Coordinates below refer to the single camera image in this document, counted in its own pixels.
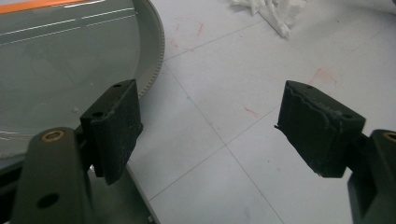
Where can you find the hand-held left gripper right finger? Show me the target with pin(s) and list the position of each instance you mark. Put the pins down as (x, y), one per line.
(317, 130)

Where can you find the white paper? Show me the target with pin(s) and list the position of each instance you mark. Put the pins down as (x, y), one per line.
(277, 12)

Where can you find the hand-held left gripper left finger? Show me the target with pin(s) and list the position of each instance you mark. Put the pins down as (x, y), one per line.
(113, 130)

